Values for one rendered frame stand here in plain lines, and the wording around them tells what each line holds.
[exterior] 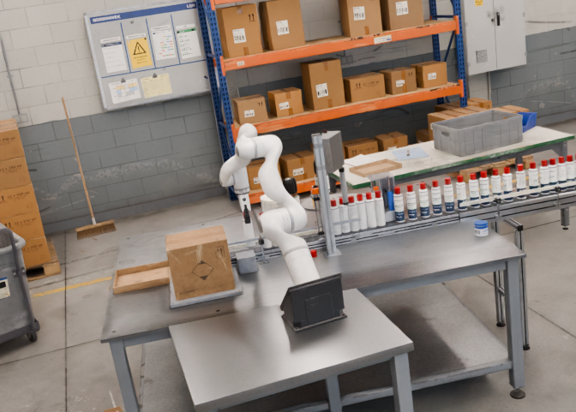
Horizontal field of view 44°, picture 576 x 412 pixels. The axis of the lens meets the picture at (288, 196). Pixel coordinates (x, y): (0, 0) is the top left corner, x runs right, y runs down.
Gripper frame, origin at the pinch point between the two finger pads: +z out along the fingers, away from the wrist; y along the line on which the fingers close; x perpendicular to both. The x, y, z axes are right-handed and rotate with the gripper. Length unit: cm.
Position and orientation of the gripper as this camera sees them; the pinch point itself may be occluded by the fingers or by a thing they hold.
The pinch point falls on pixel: (247, 218)
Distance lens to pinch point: 396.0
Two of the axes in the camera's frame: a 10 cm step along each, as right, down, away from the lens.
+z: 1.4, 9.5, 2.8
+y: -1.6, -2.6, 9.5
